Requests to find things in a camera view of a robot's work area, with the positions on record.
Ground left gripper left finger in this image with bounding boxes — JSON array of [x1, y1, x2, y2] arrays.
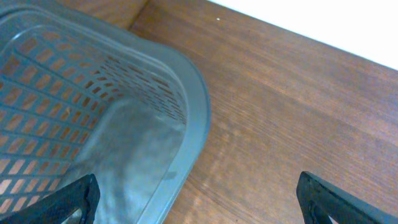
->
[[1, 174, 100, 224]]

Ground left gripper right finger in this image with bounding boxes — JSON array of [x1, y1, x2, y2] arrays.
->
[[296, 171, 397, 224]]

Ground grey plastic mesh basket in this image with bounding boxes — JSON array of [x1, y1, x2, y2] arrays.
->
[[1, 1, 211, 223]]

